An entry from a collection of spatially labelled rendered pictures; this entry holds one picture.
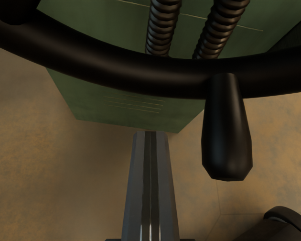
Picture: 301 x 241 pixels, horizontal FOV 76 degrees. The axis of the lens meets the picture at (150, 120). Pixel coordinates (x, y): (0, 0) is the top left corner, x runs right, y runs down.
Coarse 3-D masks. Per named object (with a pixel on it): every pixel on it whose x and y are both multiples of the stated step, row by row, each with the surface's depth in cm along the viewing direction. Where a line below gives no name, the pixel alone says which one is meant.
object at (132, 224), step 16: (144, 144) 9; (144, 160) 8; (144, 176) 8; (128, 192) 7; (144, 192) 7; (128, 208) 7; (144, 208) 6; (128, 224) 6; (144, 224) 6; (112, 240) 6; (128, 240) 6; (144, 240) 6
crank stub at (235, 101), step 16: (208, 80) 12; (224, 80) 11; (208, 96) 11; (224, 96) 10; (240, 96) 10; (208, 112) 10; (224, 112) 10; (240, 112) 10; (208, 128) 10; (224, 128) 9; (240, 128) 9; (208, 144) 10; (224, 144) 9; (240, 144) 9; (208, 160) 9; (224, 160) 9; (240, 160) 9; (224, 176) 9; (240, 176) 9
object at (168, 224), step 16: (160, 144) 9; (160, 160) 8; (160, 176) 8; (160, 192) 7; (160, 208) 6; (160, 224) 6; (176, 224) 6; (160, 240) 6; (176, 240) 6; (192, 240) 6
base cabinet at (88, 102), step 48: (48, 0) 29; (96, 0) 28; (144, 0) 27; (192, 0) 27; (288, 0) 25; (144, 48) 36; (192, 48) 35; (240, 48) 34; (96, 96) 57; (144, 96) 54
